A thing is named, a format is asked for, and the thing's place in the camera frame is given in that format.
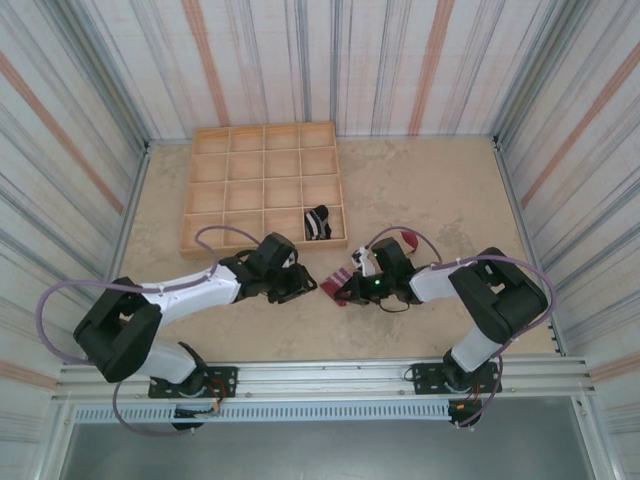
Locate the beige sock purple stripes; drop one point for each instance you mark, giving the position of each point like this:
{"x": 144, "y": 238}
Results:
{"x": 332, "y": 282}

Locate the black white striped sock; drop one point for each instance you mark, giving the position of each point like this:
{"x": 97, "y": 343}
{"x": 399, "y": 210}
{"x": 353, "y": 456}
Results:
{"x": 316, "y": 222}
{"x": 362, "y": 262}

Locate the wooden compartment tray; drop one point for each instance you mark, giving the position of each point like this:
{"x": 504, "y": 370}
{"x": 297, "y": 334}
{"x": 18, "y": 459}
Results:
{"x": 260, "y": 185}

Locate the aluminium table edge profile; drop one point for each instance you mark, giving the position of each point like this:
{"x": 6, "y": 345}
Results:
{"x": 508, "y": 175}
{"x": 136, "y": 175}

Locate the black connector box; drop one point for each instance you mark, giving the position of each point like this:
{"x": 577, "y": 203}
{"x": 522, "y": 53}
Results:
{"x": 190, "y": 413}
{"x": 462, "y": 409}

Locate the grey metal sheet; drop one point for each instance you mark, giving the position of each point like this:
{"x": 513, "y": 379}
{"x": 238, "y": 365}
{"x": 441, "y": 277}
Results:
{"x": 325, "y": 455}

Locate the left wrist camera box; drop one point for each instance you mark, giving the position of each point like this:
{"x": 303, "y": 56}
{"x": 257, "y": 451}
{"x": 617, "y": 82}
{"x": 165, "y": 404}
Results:
{"x": 290, "y": 261}

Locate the aluminium mounting rail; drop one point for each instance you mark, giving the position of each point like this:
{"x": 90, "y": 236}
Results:
{"x": 325, "y": 382}

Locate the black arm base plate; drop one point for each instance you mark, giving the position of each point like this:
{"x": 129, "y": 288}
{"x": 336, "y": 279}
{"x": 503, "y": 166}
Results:
{"x": 225, "y": 375}
{"x": 425, "y": 372}

